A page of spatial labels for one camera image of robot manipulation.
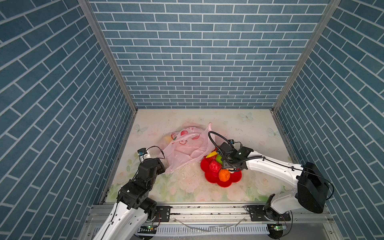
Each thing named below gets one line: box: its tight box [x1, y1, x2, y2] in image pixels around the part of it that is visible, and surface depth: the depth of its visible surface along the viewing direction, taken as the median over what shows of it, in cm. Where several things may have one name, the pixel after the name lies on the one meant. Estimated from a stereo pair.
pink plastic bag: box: [158, 122, 216, 174], surface depth 90 cm
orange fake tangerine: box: [218, 168, 231, 182], surface depth 83 cm
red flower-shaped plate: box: [200, 154, 242, 188], surface depth 86 cm
